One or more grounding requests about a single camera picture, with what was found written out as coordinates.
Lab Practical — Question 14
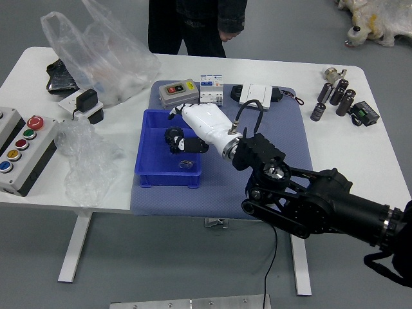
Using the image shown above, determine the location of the black power adapter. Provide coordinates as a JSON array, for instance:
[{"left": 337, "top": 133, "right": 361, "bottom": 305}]
[{"left": 71, "top": 89, "right": 99, "bottom": 122}]

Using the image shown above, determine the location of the black module with thin wires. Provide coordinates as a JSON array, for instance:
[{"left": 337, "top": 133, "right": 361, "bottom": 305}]
[{"left": 272, "top": 87, "right": 305, "bottom": 106}]

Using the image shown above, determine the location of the metal pipe fitting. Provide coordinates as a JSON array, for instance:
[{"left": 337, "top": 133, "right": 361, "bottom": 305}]
[{"left": 323, "top": 66, "right": 348, "bottom": 85}]

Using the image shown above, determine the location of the grey five-button control box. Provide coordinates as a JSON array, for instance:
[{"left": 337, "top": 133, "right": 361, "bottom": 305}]
[{"left": 0, "top": 115, "right": 61, "bottom": 198}]

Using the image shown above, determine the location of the grey push-button switch box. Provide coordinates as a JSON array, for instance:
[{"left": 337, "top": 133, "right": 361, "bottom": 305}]
[{"left": 158, "top": 79, "right": 200, "bottom": 111}]

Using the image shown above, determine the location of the large clear plastic bag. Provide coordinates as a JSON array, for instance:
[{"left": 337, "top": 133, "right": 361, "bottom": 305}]
[{"left": 41, "top": 0, "right": 162, "bottom": 109}]

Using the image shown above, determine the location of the black floor cable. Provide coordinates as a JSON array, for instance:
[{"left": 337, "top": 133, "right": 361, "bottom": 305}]
[{"left": 262, "top": 225, "right": 279, "bottom": 309}]

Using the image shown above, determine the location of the white wall switch panel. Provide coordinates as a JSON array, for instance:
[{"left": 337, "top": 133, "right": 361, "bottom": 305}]
[{"left": 238, "top": 83, "right": 274, "bottom": 111}]

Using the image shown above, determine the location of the grey metal plate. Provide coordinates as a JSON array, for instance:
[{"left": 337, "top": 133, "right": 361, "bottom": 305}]
[{"left": 109, "top": 294, "right": 272, "bottom": 309}]

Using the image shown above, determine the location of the metal bracket under table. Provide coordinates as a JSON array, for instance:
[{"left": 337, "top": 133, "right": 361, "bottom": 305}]
[{"left": 203, "top": 218, "right": 230, "bottom": 229}]

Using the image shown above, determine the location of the black module with green terminal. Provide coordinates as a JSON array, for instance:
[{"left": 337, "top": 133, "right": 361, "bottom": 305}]
[{"left": 349, "top": 100, "right": 380, "bottom": 127}]

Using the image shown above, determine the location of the blue-grey padded mat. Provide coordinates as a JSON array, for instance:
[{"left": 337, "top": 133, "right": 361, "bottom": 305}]
[{"left": 129, "top": 80, "right": 315, "bottom": 223}]

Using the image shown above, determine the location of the black plastic tray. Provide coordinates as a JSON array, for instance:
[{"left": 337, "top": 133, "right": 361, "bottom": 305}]
[{"left": 46, "top": 59, "right": 80, "bottom": 95}]

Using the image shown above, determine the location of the big black gear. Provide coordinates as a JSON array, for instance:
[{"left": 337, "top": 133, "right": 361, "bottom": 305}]
[{"left": 164, "top": 126, "right": 184, "bottom": 144}]

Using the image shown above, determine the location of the crumpled clear plastic wrap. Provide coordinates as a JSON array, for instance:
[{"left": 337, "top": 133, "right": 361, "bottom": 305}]
[{"left": 54, "top": 116, "right": 125, "bottom": 209}]

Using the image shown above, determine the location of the white circuit breaker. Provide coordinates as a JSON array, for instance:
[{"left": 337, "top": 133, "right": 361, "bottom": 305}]
[{"left": 199, "top": 73, "right": 225, "bottom": 109}]

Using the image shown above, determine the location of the white table leg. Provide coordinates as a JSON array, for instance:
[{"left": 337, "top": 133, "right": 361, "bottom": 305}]
[
  {"left": 57, "top": 211, "right": 94, "bottom": 283},
  {"left": 288, "top": 230, "right": 312, "bottom": 296}
]

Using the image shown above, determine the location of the person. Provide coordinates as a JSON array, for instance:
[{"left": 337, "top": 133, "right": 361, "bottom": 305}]
[{"left": 147, "top": 0, "right": 248, "bottom": 59}]

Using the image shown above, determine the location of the white socket plate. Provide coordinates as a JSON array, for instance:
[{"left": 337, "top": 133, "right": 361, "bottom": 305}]
[{"left": 57, "top": 89, "right": 104, "bottom": 118}]

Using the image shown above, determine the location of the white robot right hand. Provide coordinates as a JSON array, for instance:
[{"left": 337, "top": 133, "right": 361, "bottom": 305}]
[{"left": 167, "top": 102, "right": 243, "bottom": 156}]

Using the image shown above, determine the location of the person's left hand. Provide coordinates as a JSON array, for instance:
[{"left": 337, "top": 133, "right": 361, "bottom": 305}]
[{"left": 218, "top": 29, "right": 238, "bottom": 44}]

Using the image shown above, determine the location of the blue plastic box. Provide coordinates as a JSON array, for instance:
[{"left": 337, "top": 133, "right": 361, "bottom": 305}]
[{"left": 134, "top": 108, "right": 203, "bottom": 189}]

